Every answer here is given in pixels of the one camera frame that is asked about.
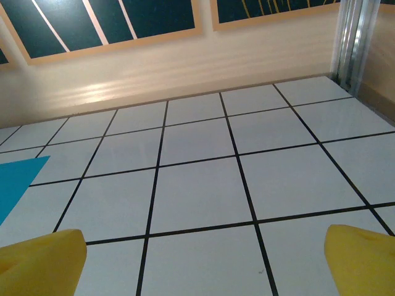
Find blue cloth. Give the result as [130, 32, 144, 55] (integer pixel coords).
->
[0, 155, 51, 226]

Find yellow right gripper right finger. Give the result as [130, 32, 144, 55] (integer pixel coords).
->
[323, 224, 395, 296]

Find aluminium frame post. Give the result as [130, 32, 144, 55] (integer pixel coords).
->
[331, 0, 381, 97]

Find wall panel yellow grass lines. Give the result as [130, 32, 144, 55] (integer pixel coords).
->
[212, 0, 342, 32]

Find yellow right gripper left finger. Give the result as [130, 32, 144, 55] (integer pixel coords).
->
[0, 228, 88, 296]

